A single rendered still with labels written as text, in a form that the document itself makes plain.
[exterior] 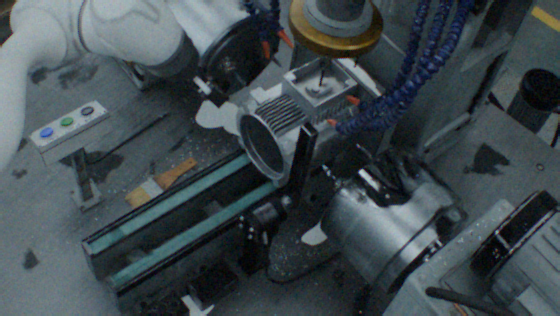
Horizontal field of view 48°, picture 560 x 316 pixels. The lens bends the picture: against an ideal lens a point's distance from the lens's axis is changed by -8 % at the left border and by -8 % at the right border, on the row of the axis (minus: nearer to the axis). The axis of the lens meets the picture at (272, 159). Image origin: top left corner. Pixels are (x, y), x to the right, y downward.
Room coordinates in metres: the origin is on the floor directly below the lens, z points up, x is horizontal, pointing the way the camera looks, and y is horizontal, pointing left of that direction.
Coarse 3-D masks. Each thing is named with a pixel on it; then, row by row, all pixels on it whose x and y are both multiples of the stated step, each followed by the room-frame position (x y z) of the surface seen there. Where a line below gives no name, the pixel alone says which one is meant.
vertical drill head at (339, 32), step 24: (312, 0) 0.95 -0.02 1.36; (336, 0) 0.91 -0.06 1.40; (360, 0) 0.92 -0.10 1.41; (288, 24) 0.93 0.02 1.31; (312, 24) 0.90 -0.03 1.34; (336, 24) 0.90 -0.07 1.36; (360, 24) 0.91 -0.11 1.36; (312, 48) 0.87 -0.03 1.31; (336, 48) 0.86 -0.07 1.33; (360, 48) 0.88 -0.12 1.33
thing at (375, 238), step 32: (384, 160) 0.76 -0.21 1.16; (416, 160) 0.79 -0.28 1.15; (352, 192) 0.70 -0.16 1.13; (384, 192) 0.70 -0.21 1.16; (416, 192) 0.71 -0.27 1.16; (448, 192) 0.73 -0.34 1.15; (320, 224) 0.68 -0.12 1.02; (352, 224) 0.65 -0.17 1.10; (384, 224) 0.64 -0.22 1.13; (416, 224) 0.64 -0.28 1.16; (448, 224) 0.66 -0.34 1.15; (352, 256) 0.62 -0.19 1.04; (384, 256) 0.60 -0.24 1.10; (416, 256) 0.60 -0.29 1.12; (384, 288) 0.57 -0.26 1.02
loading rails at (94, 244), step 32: (224, 160) 0.86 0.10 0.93; (192, 192) 0.77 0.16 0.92; (224, 192) 0.82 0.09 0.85; (256, 192) 0.80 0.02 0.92; (128, 224) 0.66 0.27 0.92; (160, 224) 0.69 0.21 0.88; (224, 224) 0.70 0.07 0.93; (96, 256) 0.57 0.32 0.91; (128, 256) 0.62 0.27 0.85; (160, 256) 0.60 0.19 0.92; (192, 256) 0.63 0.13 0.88; (128, 288) 0.51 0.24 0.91; (160, 288) 0.57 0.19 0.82
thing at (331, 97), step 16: (336, 64) 1.00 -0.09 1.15; (288, 80) 0.93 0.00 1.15; (304, 80) 0.97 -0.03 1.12; (336, 80) 0.99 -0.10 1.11; (352, 80) 0.97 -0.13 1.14; (288, 96) 0.93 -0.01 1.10; (304, 96) 0.90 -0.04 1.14; (320, 96) 0.93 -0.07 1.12; (336, 96) 0.92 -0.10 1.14; (352, 96) 0.95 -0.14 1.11; (320, 112) 0.89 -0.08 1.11; (336, 112) 0.92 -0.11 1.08
